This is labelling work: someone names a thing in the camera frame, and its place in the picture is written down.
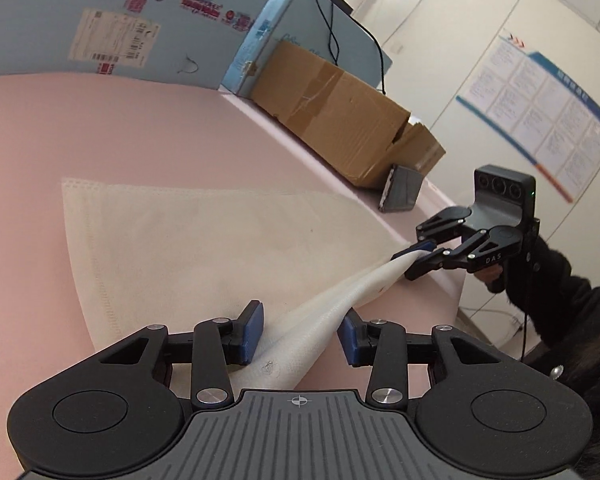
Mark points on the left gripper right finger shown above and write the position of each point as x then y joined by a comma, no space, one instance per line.
381,346

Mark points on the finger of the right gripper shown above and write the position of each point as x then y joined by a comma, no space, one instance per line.
430,262
416,251

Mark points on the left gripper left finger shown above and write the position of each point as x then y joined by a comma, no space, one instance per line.
219,343

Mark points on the white fabric shopping bag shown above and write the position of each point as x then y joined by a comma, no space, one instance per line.
175,257

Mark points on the person's right hand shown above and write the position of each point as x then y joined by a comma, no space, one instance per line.
494,278

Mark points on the smartphone in clear case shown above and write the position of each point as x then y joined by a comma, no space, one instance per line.
401,190

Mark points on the open brown cardboard box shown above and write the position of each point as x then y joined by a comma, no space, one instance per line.
357,130

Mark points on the large light blue carton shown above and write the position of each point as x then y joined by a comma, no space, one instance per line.
172,41

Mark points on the blue white wall poster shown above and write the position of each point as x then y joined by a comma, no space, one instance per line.
539,109

